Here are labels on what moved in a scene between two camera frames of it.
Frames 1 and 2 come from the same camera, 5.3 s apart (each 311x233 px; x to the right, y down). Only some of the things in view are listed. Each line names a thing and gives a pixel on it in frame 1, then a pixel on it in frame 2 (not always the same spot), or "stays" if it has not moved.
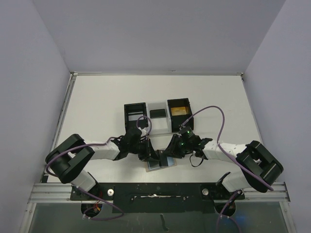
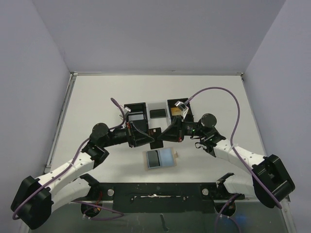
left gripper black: (149, 153) → (140, 138)
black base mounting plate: (158, 197) stays
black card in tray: (158, 113) stays
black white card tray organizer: (160, 117) stays
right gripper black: (173, 146) → (180, 131)
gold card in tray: (180, 110) stays
